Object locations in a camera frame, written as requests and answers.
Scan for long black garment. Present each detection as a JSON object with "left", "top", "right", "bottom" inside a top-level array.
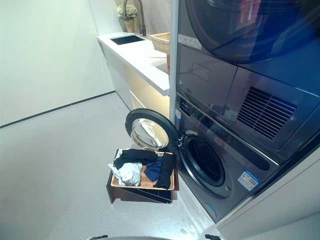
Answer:
[{"left": 113, "top": 148, "right": 159, "bottom": 170}]

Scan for rectangular wicker laundry tray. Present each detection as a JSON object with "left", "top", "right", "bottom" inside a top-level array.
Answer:
[{"left": 110, "top": 149, "right": 176, "bottom": 192}]

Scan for wicker basket on counter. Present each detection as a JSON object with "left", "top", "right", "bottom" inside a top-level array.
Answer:
[{"left": 149, "top": 32, "right": 172, "bottom": 55}]

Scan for black trousers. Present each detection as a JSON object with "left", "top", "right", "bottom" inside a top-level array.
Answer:
[{"left": 153, "top": 153, "right": 175, "bottom": 189}]

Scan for dark square sink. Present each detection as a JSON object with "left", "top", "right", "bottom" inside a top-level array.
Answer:
[{"left": 109, "top": 34, "right": 147, "bottom": 46}]

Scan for round glass washing machine door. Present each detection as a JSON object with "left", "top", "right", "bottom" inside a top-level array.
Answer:
[{"left": 124, "top": 109, "right": 181, "bottom": 153}]

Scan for dark grey stacked dryer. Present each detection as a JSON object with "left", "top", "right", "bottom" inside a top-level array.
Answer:
[{"left": 176, "top": 0, "right": 320, "bottom": 161}]

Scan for white counter cabinet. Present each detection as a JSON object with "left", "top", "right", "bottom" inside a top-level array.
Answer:
[{"left": 96, "top": 32, "right": 174, "bottom": 111}]

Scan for navy blue garment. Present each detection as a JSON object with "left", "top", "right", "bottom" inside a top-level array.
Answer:
[{"left": 144, "top": 155, "right": 165, "bottom": 182}]

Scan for blue white energy label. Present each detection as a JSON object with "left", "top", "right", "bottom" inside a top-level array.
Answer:
[{"left": 237, "top": 168, "right": 260, "bottom": 190}]

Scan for light grey white hoodie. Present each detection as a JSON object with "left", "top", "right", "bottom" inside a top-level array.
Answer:
[{"left": 107, "top": 149, "right": 144, "bottom": 187}]

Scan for dark brown wooden stand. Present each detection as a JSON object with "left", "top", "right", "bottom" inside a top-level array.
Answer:
[{"left": 105, "top": 171, "right": 180, "bottom": 205}]

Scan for white cabinet panel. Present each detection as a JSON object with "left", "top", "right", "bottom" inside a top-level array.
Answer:
[{"left": 216, "top": 149, "right": 320, "bottom": 240}]

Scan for white vertical side panel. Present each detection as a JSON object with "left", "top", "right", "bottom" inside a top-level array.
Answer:
[{"left": 167, "top": 0, "right": 180, "bottom": 126}]

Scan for metal arched faucet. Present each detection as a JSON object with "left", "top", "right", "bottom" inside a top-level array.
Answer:
[{"left": 122, "top": 0, "right": 147, "bottom": 37}]

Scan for white flowers in vase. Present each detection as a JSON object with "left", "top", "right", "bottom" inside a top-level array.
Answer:
[{"left": 116, "top": 4, "right": 139, "bottom": 34}]

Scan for grey front-load washing machine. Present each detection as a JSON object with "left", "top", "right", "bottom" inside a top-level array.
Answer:
[{"left": 174, "top": 91, "right": 281, "bottom": 224}]

